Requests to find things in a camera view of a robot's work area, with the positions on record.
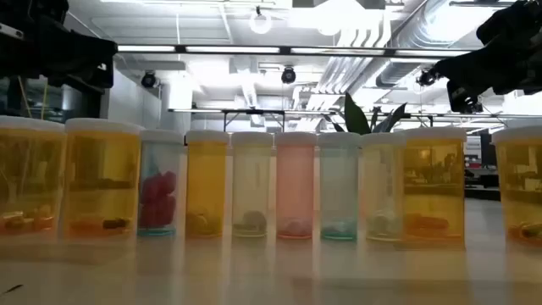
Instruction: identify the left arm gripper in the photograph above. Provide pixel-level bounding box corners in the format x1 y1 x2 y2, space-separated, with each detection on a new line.
0 23 118 94

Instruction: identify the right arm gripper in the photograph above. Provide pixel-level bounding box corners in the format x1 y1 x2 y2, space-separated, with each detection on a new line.
431 37 542 112

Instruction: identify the large amber pill bottle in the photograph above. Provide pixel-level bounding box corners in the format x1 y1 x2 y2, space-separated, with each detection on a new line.
62 117 144 239
0 114 68 238
491 125 542 247
401 125 467 249

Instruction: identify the small pale yellow pill bottle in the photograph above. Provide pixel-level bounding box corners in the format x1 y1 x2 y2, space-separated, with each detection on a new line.
360 131 407 243

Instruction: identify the blue bottle with red pills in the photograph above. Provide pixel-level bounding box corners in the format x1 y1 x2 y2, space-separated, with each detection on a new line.
137 129 185 237

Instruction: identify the small orange pill bottle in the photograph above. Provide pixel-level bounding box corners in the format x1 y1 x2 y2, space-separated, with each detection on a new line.
185 129 230 239

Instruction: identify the small teal pill bottle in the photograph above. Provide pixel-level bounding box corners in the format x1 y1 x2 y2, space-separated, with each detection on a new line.
318 131 362 242

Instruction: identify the small yellow-green pill bottle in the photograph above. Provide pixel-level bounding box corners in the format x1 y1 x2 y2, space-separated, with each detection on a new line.
230 130 275 239

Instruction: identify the small pink pill bottle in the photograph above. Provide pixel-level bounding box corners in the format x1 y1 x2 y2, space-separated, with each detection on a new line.
274 130 318 241

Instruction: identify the large black computer monitor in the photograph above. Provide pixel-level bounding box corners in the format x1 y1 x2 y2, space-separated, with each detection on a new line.
479 131 497 169

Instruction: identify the green leafy plant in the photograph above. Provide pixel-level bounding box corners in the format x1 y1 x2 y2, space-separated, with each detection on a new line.
321 91 408 136

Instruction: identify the black overhead light bar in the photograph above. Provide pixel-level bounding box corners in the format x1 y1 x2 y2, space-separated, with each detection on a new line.
116 43 478 59

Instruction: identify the small black sliver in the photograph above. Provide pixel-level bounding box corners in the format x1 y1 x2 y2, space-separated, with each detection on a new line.
1 283 25 297

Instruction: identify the silver ventilation duct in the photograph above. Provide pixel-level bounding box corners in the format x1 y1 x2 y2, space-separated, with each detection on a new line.
374 0 479 88

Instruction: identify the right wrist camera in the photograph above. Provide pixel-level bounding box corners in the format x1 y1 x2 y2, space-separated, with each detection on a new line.
476 0 542 46

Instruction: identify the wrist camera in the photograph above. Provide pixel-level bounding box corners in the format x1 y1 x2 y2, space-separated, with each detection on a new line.
0 0 71 42
476 0 542 46

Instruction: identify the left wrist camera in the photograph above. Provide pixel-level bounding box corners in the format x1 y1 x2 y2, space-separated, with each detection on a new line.
0 0 71 42

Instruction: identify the white ring ceiling lamp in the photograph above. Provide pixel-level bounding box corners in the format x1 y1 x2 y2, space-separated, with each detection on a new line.
248 6 273 35

